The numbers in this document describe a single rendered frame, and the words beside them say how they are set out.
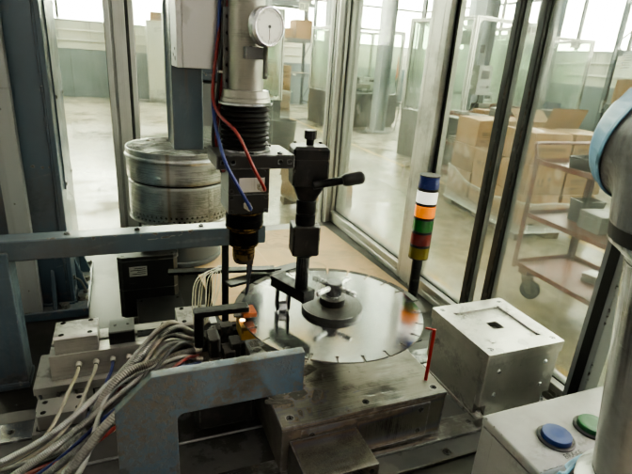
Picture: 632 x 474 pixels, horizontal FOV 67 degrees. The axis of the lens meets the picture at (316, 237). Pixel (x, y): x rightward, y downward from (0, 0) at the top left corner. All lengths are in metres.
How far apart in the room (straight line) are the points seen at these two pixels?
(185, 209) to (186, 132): 0.59
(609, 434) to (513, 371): 0.45
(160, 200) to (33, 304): 0.40
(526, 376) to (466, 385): 0.11
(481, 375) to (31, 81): 1.07
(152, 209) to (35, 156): 0.35
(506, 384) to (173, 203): 0.94
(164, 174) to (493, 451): 1.02
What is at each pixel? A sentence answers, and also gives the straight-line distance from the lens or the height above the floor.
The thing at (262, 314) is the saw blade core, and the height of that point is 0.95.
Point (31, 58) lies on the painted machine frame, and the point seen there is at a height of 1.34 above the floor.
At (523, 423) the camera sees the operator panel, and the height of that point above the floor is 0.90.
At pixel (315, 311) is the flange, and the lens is 0.85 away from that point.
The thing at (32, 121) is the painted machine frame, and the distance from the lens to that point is 1.22.
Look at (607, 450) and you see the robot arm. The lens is 0.58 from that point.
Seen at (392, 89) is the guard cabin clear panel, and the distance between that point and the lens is 1.59.
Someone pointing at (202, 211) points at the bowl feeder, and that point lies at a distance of 1.41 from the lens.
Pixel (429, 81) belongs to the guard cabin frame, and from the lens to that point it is 1.39.
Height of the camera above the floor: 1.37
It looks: 20 degrees down
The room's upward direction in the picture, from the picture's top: 4 degrees clockwise
